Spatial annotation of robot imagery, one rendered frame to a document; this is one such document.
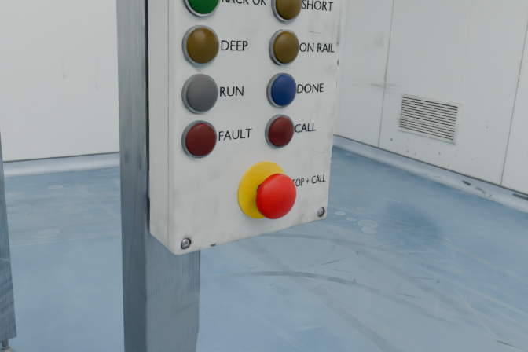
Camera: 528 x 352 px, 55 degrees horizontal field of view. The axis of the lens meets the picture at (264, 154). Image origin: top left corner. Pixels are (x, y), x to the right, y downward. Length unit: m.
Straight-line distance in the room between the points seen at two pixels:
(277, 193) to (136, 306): 0.19
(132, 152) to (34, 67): 3.31
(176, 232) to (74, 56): 3.42
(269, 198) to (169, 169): 0.09
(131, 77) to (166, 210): 0.12
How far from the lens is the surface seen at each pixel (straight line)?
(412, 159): 4.23
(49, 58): 3.77
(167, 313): 0.52
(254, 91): 0.42
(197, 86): 0.38
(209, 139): 0.40
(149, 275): 0.49
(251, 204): 0.44
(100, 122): 3.89
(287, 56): 0.43
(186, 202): 0.41
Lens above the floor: 1.05
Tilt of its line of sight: 14 degrees down
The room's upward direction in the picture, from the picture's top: 3 degrees clockwise
